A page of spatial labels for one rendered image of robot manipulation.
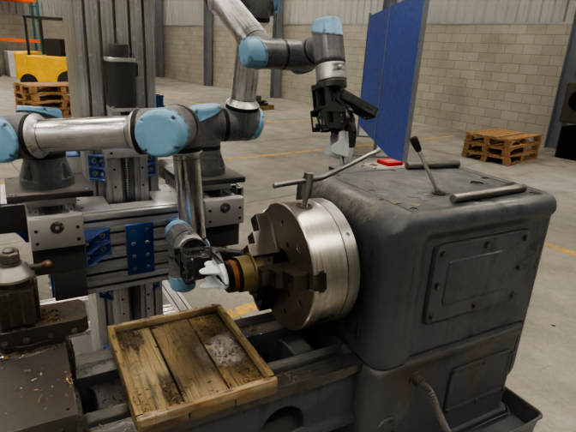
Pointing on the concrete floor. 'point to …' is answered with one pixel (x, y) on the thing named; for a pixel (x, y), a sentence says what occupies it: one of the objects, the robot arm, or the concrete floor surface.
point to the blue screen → (393, 75)
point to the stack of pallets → (56, 96)
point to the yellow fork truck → (35, 72)
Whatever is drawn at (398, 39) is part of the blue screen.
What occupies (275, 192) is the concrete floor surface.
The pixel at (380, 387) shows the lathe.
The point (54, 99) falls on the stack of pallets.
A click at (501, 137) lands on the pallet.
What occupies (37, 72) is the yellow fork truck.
